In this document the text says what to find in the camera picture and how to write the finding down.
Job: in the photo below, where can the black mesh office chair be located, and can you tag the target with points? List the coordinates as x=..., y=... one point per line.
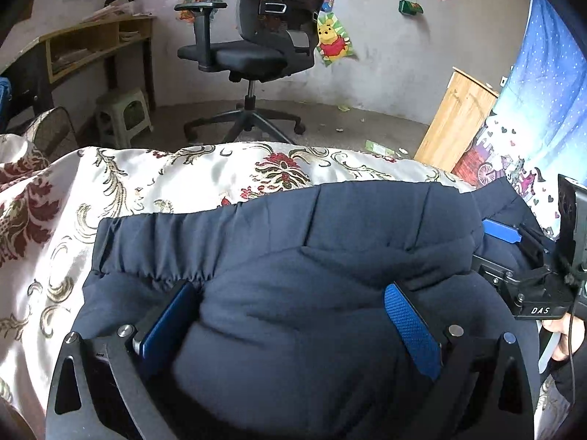
x=277, y=40

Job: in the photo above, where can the wooden desk with shelf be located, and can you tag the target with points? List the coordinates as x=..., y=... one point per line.
x=50, y=60

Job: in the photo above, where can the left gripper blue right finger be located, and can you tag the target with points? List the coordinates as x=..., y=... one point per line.
x=422, y=340

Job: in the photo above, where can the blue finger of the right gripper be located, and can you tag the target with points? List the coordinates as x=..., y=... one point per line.
x=501, y=231

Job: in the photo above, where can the green white plastic stool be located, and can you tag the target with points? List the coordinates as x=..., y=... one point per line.
x=121, y=116

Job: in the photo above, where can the blue cartoon bicycle curtain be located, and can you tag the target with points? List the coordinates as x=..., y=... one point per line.
x=536, y=131

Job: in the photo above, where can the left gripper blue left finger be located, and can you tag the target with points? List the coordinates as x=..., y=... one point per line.
x=160, y=333

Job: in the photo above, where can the floral white red bedspread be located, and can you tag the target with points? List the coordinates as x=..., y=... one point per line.
x=58, y=384

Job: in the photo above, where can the green hanging wall pouch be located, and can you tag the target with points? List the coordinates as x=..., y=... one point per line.
x=409, y=8

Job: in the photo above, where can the navy blue puffer jacket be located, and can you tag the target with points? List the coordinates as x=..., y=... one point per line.
x=289, y=337

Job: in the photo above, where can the Winnie the Pooh poster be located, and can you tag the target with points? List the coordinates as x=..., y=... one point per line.
x=333, y=40

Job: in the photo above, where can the round fan beside bed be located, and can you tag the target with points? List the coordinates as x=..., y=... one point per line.
x=52, y=133

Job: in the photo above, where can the person's right hand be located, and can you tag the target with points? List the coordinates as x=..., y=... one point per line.
x=571, y=331

